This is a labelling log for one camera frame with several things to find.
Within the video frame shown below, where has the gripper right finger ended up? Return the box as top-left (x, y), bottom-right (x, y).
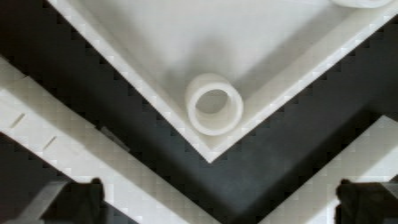
top-left (335, 175), bottom-right (398, 224)

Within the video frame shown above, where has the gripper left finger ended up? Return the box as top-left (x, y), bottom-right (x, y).
top-left (2, 178), bottom-right (107, 224)

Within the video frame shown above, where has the white square tabletop part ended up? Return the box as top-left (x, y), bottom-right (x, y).
top-left (49, 0), bottom-right (398, 160)

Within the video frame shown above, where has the white U-shaped fence frame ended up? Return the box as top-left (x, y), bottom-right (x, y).
top-left (0, 57), bottom-right (398, 224)

